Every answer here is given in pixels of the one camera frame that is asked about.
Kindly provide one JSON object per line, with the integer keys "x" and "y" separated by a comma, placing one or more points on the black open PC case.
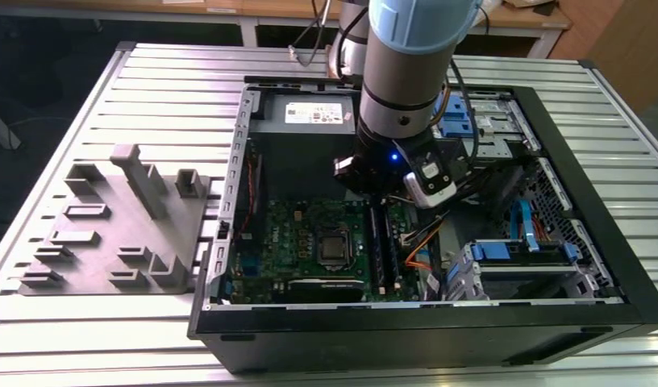
{"x": 361, "y": 338}

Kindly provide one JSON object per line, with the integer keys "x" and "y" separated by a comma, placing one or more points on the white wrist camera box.
{"x": 432, "y": 177}

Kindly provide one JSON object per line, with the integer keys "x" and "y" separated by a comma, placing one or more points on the brown wooden board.
{"x": 631, "y": 40}

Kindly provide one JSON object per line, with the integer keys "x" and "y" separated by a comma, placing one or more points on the metal drive cage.
{"x": 501, "y": 121}

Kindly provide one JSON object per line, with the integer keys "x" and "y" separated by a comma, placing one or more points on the green motherboard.
{"x": 291, "y": 270}

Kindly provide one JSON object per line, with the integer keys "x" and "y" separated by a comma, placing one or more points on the metal disk bay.
{"x": 528, "y": 270}

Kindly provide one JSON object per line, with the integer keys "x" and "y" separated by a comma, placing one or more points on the blue disk carrier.
{"x": 496, "y": 252}

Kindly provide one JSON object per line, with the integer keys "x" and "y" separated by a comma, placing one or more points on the grey power supply unit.
{"x": 302, "y": 161}

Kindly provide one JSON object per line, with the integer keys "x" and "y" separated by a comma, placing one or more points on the blue plastic drive latch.
{"x": 461, "y": 125}

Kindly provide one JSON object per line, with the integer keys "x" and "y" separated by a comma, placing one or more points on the grey parts rack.
{"x": 130, "y": 225}

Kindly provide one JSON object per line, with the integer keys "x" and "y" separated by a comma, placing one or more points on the grey chair base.
{"x": 1, "y": 125}

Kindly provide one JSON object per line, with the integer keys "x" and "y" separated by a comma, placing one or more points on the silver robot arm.
{"x": 405, "y": 80}

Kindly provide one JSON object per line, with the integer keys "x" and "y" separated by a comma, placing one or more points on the black graphics card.
{"x": 329, "y": 287}

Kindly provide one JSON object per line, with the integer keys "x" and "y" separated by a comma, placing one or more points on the wooden desk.
{"x": 522, "y": 18}

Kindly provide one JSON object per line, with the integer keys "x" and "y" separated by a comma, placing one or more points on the silver CPU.
{"x": 335, "y": 247}

